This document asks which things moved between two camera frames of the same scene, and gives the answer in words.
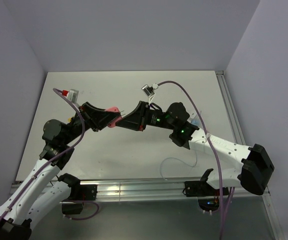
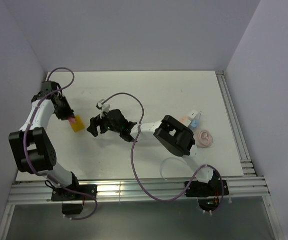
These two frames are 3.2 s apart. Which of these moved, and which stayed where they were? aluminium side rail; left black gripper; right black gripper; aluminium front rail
Moved: right black gripper; left black gripper
Stayed: aluminium front rail; aluminium side rail
